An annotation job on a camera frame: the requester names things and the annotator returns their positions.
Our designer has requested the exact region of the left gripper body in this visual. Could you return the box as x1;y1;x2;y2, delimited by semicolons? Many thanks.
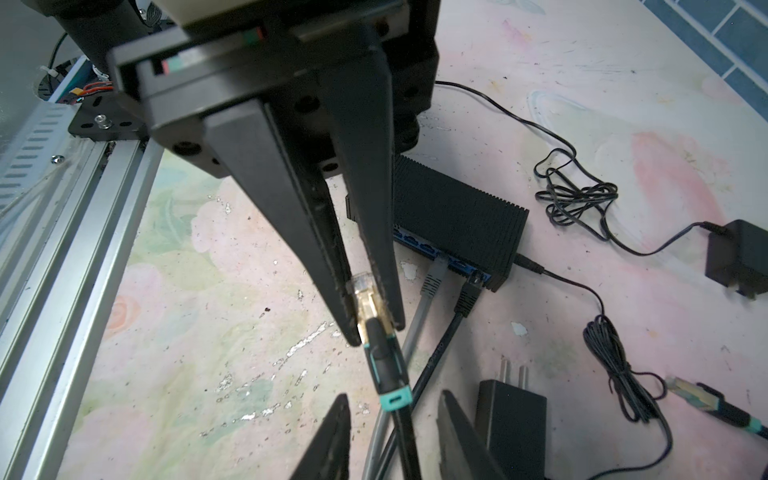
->
107;1;440;178

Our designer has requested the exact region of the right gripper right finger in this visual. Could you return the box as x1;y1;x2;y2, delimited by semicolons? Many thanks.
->
437;390;505;480

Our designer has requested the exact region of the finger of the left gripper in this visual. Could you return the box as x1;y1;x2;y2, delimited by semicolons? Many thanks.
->
320;46;406;331
203;100;361;347

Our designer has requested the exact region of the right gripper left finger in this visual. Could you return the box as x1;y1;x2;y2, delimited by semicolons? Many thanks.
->
290;394;351;480

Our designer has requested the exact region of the small black power adapter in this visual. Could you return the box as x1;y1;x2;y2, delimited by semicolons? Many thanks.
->
473;251;674;480

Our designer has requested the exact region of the black network switch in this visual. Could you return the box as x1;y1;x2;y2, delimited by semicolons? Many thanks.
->
346;154;529;292

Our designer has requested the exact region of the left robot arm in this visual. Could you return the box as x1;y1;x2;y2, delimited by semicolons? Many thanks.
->
31;1;440;346

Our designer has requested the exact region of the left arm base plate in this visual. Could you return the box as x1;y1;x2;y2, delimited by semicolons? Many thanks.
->
68;92;150;142

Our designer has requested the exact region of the aluminium front rail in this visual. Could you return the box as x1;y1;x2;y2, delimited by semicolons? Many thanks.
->
1;103;163;479

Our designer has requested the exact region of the black wall plug adapter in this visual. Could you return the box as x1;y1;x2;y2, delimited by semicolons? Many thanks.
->
434;79;768;301

